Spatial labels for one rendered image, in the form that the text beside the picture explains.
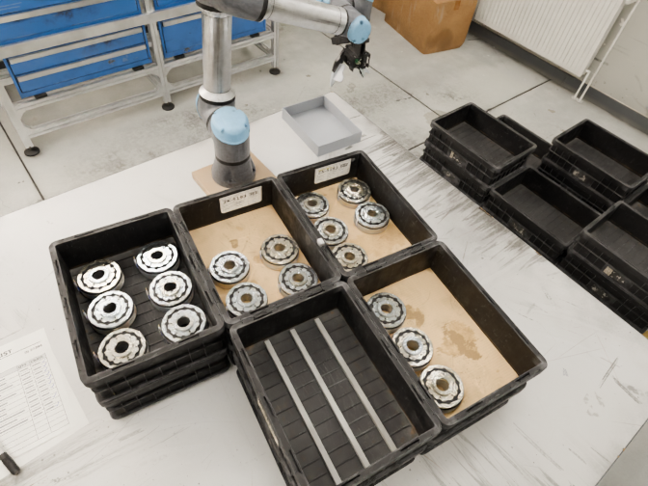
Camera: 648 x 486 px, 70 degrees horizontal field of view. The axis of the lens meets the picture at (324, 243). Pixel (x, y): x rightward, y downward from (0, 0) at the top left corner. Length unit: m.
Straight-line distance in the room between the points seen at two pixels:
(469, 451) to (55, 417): 0.98
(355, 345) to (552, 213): 1.45
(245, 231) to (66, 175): 1.74
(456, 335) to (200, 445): 0.67
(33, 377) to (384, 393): 0.85
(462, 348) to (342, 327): 0.30
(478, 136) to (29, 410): 2.08
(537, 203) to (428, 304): 1.23
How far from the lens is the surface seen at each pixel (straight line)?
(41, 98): 2.98
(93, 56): 2.97
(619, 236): 2.27
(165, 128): 3.11
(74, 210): 1.69
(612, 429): 1.47
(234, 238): 1.32
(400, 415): 1.11
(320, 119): 1.96
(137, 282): 1.28
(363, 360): 1.14
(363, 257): 1.26
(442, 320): 1.24
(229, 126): 1.49
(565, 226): 2.35
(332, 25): 1.47
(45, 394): 1.35
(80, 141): 3.13
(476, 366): 1.21
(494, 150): 2.39
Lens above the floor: 1.85
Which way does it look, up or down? 51 degrees down
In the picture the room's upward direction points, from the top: 8 degrees clockwise
